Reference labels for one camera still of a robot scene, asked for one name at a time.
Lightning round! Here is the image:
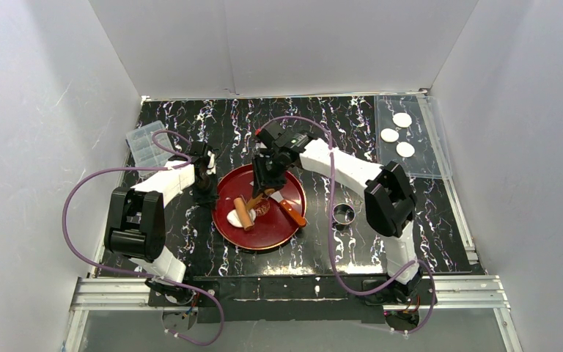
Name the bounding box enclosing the white dough lump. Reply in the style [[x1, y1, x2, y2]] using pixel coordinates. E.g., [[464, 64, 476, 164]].
[[227, 209, 243, 228]]

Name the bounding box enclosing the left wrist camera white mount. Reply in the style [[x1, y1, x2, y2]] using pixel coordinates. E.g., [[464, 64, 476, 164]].
[[206, 151, 216, 175]]

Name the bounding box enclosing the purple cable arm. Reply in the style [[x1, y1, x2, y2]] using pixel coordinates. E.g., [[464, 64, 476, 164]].
[[262, 115, 439, 336], [62, 129, 225, 347]]

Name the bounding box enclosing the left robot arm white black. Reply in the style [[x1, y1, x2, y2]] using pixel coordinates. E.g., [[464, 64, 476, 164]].
[[104, 142, 218, 283]]

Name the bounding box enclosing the round dumpling wrapper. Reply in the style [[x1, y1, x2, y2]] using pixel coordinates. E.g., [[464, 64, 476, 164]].
[[396, 142, 416, 158], [392, 112, 413, 128], [380, 128, 400, 143]]

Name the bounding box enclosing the clear acrylic tray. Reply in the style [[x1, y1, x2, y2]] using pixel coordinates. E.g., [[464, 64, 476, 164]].
[[375, 95, 452, 179]]

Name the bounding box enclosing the round metal cutter ring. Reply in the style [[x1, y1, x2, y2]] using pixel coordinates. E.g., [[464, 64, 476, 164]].
[[331, 203, 357, 231]]

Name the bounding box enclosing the round dumpling wrapper left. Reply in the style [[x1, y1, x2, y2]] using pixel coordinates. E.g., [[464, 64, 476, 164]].
[[380, 128, 400, 143]]

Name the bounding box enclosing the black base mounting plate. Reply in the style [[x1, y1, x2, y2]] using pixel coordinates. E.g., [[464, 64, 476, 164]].
[[145, 274, 438, 325]]

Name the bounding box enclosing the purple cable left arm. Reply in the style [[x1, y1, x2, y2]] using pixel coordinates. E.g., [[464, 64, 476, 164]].
[[62, 129, 225, 347]]

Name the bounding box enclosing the aluminium frame rail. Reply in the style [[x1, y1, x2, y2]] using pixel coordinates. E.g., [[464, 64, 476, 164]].
[[62, 274, 522, 351]]

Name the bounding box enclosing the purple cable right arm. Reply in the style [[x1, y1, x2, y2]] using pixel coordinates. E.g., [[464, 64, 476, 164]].
[[262, 115, 439, 336]]

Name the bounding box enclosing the metal scraper wooden handle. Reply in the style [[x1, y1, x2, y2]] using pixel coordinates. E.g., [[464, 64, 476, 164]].
[[260, 189, 307, 228]]

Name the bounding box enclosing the round dumpling wrapper near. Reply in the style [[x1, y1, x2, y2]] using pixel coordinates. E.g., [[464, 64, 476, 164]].
[[396, 142, 416, 158]]

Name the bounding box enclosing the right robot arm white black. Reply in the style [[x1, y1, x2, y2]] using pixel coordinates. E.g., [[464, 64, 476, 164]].
[[251, 118, 422, 296]]

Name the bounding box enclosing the round dumpling wrapper far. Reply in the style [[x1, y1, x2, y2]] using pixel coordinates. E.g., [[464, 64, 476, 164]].
[[392, 112, 413, 128]]

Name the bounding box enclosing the wooden double-ended pastry roller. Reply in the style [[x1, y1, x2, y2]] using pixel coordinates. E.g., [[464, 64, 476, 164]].
[[233, 188, 274, 231]]

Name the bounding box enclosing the clear plastic compartment box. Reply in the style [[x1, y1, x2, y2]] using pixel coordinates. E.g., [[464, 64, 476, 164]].
[[125, 121, 173, 168]]

